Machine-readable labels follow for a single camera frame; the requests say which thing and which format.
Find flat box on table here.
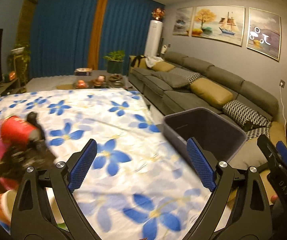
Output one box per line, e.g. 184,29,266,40
74,68,92,76

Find far mustard cushion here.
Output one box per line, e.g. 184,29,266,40
152,61,175,72

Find sailboat tree painting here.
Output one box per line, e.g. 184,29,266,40
191,5,245,46

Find plant on tall stand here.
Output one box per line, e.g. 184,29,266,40
7,42,31,86

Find red paper cup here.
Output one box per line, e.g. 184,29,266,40
0,115,41,147

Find near mustard cushion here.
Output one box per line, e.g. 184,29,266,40
190,77,233,109

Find dark coffee table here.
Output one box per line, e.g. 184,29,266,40
26,70,134,92

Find orange fruit ornament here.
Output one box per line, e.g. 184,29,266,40
75,80,88,89

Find black plastic bag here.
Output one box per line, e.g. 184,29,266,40
0,112,56,180

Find orange artificial flower bouquet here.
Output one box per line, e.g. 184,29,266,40
152,8,165,22

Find orange curtain strip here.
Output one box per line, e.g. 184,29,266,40
87,0,108,70

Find wall power socket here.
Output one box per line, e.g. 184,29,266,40
280,80,285,88

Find near black white patterned cushion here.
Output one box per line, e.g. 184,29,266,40
222,100,271,132

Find light grey cushion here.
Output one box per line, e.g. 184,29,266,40
229,138,267,170

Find dark grey cushion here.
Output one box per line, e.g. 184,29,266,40
152,72,190,89

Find left landscape painting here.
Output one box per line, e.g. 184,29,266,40
172,7,193,36

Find far black white patterned cushion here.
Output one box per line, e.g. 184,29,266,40
169,67,201,83

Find grey sectional sofa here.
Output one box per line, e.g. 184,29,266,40
128,52,279,132

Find black white patterned cushion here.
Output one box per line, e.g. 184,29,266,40
169,67,201,83
222,100,271,132

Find dark purple trash bin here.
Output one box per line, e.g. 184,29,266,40
162,107,246,165

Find blue floral white tablecloth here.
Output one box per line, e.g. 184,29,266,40
0,89,210,239

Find blue window curtain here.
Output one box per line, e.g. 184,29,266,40
30,0,165,77

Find white standing air conditioner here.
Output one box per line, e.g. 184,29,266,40
144,20,163,57

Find white cloth on sofa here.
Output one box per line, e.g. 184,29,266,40
144,56,163,68

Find green potted plant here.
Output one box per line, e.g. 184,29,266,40
103,50,125,74

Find mustard cushion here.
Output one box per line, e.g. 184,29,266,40
152,61,175,72
190,77,233,109

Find right purple landscape painting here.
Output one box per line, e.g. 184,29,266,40
246,8,281,62

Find white charging cable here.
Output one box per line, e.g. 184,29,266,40
279,84,287,136

